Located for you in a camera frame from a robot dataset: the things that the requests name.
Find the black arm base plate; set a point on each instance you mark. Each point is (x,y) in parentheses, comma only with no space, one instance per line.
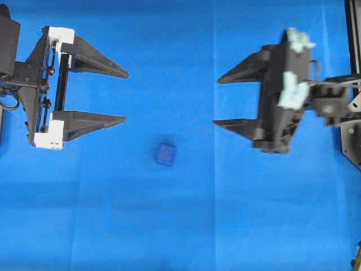
(350,140)

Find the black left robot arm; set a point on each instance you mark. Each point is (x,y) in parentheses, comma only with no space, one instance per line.
(10,31)

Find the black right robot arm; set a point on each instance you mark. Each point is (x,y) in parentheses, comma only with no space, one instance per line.
(329,98)

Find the blue cube block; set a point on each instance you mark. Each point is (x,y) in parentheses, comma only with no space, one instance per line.
(165,154)

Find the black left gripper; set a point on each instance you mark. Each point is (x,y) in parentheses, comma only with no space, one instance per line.
(31,80)

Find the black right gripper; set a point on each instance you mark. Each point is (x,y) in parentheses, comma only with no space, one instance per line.
(284,91)

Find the black aluminium frame rail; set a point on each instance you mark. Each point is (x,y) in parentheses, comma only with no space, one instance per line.
(352,12)

